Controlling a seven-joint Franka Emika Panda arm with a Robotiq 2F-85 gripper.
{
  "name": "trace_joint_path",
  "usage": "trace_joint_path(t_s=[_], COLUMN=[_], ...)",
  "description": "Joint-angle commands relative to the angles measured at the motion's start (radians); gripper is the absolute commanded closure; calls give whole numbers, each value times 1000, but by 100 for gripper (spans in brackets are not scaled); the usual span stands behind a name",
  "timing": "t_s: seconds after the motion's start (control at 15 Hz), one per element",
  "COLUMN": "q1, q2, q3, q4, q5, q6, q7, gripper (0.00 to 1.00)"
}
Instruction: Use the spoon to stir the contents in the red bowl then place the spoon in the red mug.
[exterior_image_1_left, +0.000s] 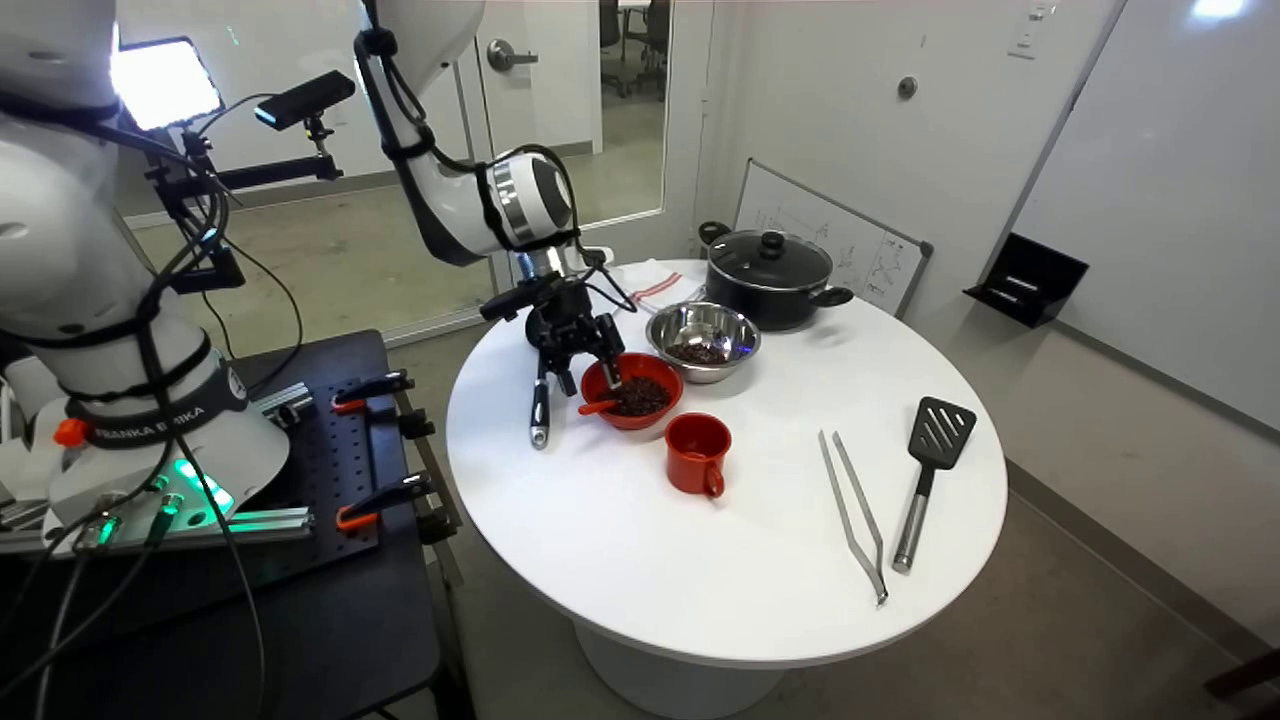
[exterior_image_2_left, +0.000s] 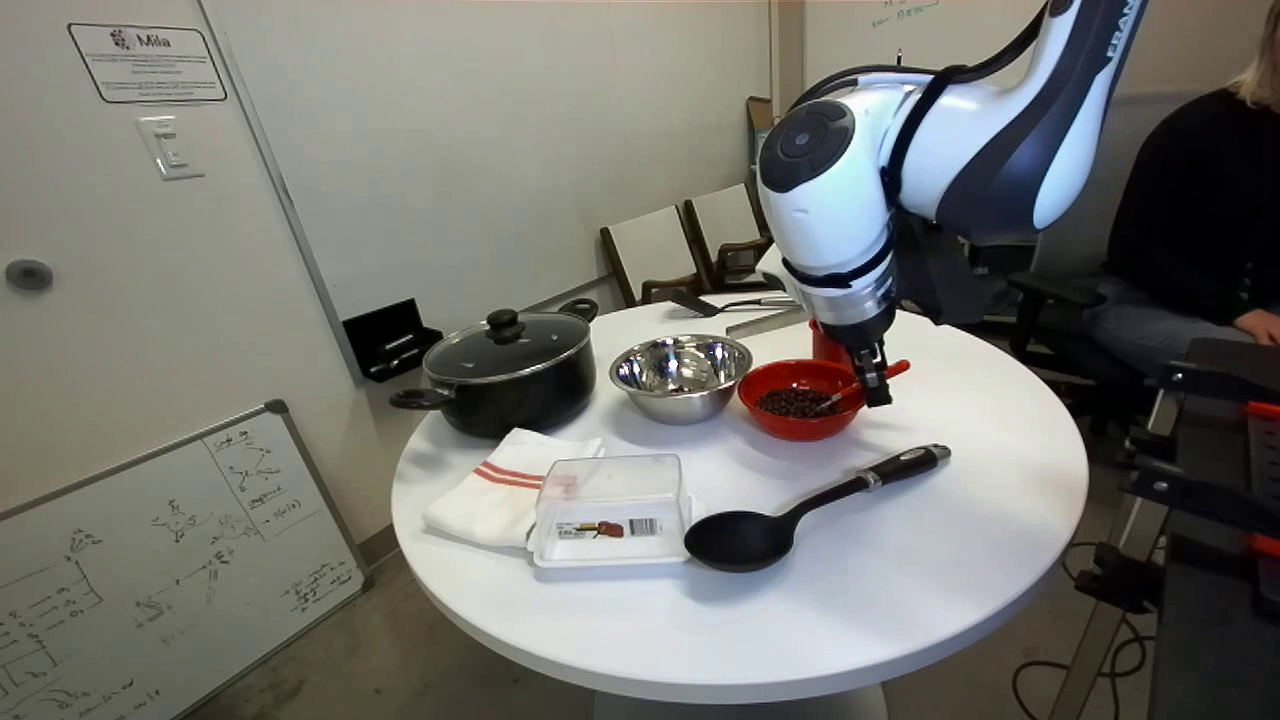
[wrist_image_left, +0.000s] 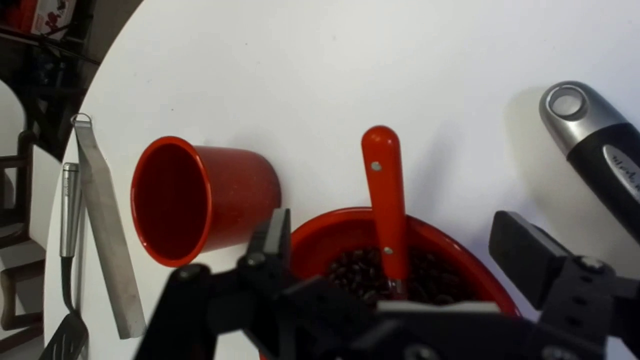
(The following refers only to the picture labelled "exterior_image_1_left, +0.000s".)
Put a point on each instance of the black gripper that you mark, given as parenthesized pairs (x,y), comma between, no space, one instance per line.
(572,320)

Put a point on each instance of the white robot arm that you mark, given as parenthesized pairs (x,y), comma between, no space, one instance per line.
(80,265)

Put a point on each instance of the black serving spoon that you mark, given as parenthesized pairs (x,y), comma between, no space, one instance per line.
(537,422)

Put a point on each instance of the red bowl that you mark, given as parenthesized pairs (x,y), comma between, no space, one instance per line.
(654,402)

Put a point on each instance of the steel bowl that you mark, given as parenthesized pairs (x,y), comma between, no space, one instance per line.
(704,333)

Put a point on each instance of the white cloth with red stripes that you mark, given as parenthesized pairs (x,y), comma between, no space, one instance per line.
(659,280)

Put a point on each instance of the red cup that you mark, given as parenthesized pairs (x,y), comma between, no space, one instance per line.
(699,455)

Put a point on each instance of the black pot with lid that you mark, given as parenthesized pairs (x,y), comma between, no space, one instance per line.
(768,272)

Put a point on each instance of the small leaning whiteboard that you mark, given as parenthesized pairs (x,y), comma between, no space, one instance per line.
(853,244)

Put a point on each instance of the metal tongs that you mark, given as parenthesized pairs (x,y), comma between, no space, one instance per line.
(853,513)

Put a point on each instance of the black robot cart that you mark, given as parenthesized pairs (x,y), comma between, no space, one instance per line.
(335,603)

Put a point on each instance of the black slotted spatula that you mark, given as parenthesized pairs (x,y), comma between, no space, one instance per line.
(945,429)

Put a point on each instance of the round door lock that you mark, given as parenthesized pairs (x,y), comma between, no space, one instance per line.
(907,90)

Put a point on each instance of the black marker tray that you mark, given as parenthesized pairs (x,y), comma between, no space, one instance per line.
(1026,280)

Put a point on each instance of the bright monitor screen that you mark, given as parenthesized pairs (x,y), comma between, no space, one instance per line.
(162,82)

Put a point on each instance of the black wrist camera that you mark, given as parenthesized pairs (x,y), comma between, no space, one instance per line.
(515,299)

